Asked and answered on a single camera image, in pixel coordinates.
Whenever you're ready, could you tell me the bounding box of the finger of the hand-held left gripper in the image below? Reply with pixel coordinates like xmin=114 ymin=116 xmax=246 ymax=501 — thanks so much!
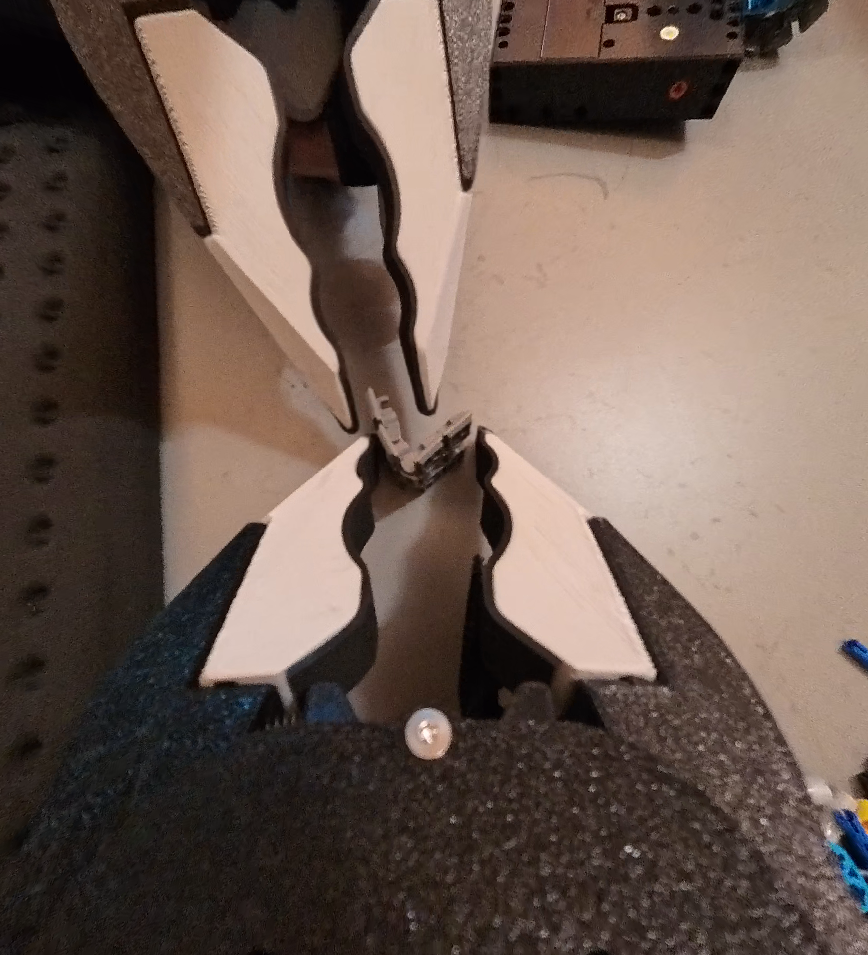
xmin=134 ymin=9 xmax=354 ymax=434
xmin=346 ymin=0 xmax=474 ymax=416

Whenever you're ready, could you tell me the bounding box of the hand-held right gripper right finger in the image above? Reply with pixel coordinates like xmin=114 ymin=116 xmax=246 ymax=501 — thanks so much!
xmin=462 ymin=427 xmax=660 ymax=721

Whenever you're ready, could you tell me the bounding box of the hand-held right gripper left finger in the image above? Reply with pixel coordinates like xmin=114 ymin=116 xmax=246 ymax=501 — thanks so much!
xmin=198 ymin=436 xmax=380 ymax=687

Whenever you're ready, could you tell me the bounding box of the grey toy track chain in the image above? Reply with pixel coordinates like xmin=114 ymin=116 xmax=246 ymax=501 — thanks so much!
xmin=365 ymin=388 xmax=474 ymax=492

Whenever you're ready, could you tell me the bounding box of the black control box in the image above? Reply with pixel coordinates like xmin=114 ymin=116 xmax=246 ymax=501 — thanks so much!
xmin=489 ymin=0 xmax=747 ymax=125

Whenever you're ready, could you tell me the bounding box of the black studded pad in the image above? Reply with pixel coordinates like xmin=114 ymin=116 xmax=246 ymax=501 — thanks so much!
xmin=0 ymin=112 xmax=168 ymax=955

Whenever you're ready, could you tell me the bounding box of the blue tracked toy robot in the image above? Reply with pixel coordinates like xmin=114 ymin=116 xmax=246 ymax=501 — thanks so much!
xmin=732 ymin=0 xmax=830 ymax=57

